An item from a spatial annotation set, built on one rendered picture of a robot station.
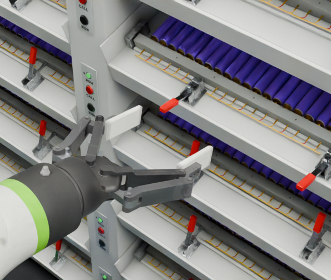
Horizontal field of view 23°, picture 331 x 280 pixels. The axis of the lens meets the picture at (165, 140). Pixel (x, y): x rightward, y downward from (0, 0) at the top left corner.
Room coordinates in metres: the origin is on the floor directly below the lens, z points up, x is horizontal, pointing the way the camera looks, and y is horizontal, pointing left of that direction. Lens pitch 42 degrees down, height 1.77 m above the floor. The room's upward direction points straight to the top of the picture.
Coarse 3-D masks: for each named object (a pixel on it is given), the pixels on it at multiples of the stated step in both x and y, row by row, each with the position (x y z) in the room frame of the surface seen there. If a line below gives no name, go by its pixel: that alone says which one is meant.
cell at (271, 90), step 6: (282, 72) 1.06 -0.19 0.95; (276, 78) 1.05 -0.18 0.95; (282, 78) 1.05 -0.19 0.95; (288, 78) 1.05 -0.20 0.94; (270, 84) 1.04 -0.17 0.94; (276, 84) 1.04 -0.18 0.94; (282, 84) 1.04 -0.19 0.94; (270, 90) 1.03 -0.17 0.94; (276, 90) 1.03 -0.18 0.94; (270, 96) 1.02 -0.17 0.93
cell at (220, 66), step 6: (234, 48) 1.12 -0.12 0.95; (228, 54) 1.11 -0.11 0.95; (234, 54) 1.11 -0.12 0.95; (222, 60) 1.10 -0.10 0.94; (228, 60) 1.10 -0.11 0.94; (234, 60) 1.11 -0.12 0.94; (216, 66) 1.09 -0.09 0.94; (222, 66) 1.09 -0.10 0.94; (228, 66) 1.10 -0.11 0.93; (222, 72) 1.09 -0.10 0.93
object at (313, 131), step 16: (144, 48) 1.16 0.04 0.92; (160, 48) 1.15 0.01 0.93; (176, 64) 1.11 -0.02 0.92; (192, 64) 1.10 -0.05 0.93; (208, 80) 1.07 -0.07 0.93; (224, 80) 1.06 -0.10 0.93; (224, 96) 1.04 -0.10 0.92; (240, 96) 1.02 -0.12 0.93; (256, 96) 1.02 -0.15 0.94; (272, 112) 0.98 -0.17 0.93; (288, 112) 0.97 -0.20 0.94; (272, 128) 0.96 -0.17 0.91; (304, 128) 0.94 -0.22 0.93; (320, 128) 0.94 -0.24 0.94; (304, 144) 0.92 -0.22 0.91
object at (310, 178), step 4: (324, 160) 0.87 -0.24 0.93; (320, 164) 0.87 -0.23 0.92; (324, 164) 0.87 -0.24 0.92; (316, 168) 0.86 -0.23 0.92; (320, 168) 0.86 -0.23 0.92; (324, 168) 0.87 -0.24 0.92; (312, 172) 0.86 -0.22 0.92; (316, 172) 0.86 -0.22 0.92; (320, 172) 0.86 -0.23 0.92; (308, 176) 0.84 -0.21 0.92; (312, 176) 0.85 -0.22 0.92; (316, 176) 0.85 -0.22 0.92; (304, 180) 0.84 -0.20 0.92; (308, 180) 0.84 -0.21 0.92; (312, 180) 0.84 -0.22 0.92; (300, 184) 0.83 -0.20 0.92; (304, 184) 0.83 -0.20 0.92; (308, 184) 0.83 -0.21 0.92; (300, 188) 0.82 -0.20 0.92; (304, 188) 0.82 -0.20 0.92
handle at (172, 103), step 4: (188, 88) 1.05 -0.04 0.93; (184, 92) 1.05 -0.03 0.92; (188, 92) 1.05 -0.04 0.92; (180, 96) 1.03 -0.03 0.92; (184, 96) 1.03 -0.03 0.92; (172, 100) 1.02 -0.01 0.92; (176, 100) 1.02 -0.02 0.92; (180, 100) 1.03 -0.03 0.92; (164, 104) 1.01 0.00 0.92; (168, 104) 1.01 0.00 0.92; (172, 104) 1.01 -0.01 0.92; (176, 104) 1.02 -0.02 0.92; (160, 108) 1.00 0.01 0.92; (164, 108) 1.00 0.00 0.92; (168, 108) 1.00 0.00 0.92; (164, 112) 1.00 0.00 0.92
